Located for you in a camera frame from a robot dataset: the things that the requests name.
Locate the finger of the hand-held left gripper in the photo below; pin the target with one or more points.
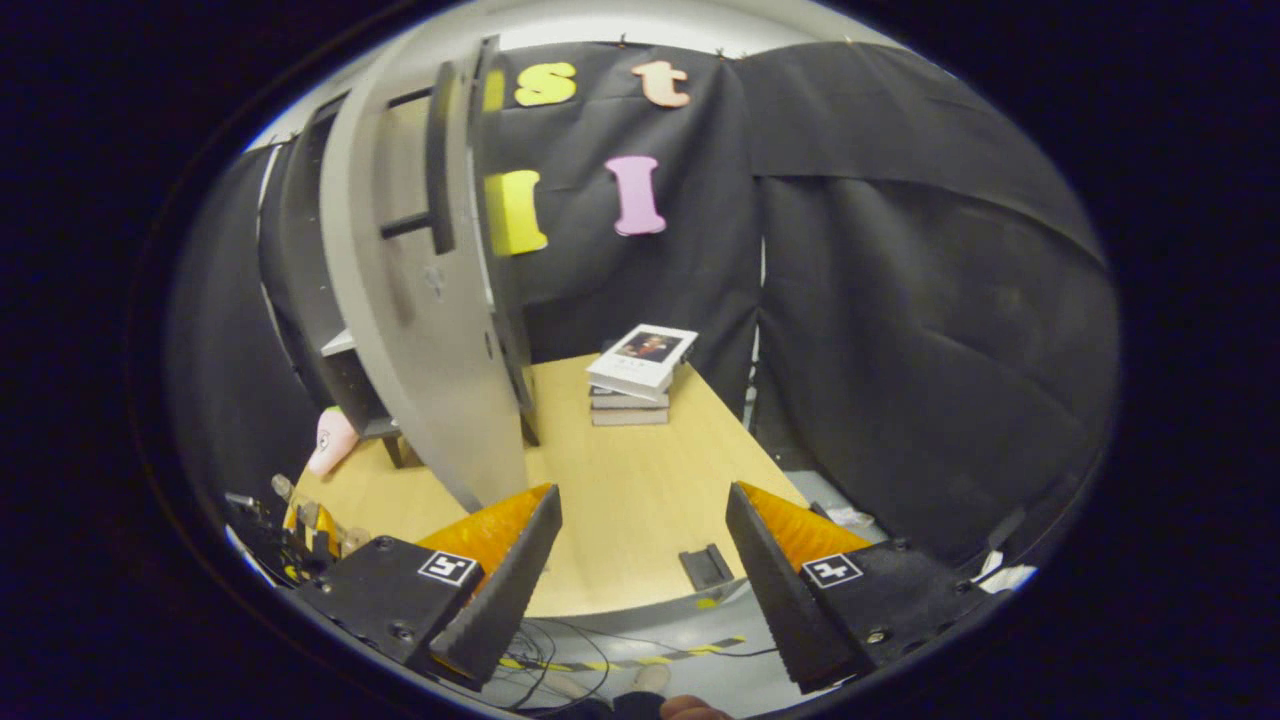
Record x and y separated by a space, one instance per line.
312 530

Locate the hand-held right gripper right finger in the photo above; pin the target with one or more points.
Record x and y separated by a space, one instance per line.
780 600

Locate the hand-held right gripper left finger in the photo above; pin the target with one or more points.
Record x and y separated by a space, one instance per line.
500 600

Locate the clear plastic bottle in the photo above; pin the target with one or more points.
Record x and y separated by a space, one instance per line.
345 535

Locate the grey cabinet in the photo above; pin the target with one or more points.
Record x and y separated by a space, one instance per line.
300 300

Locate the small black holder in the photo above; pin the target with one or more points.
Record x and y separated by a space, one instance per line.
706 567

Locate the pink plush toy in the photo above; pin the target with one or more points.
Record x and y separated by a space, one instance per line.
332 445

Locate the person's white shoe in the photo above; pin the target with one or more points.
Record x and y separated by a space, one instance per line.
652 678

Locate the grey book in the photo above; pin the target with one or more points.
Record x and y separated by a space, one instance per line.
630 417

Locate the white paper scrap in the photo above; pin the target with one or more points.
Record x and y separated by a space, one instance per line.
1005 578

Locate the dark thin book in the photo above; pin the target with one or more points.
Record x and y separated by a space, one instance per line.
630 399

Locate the white portrait book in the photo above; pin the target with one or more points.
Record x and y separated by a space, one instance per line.
640 360

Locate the black backdrop cloth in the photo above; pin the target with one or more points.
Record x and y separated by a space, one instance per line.
900 300

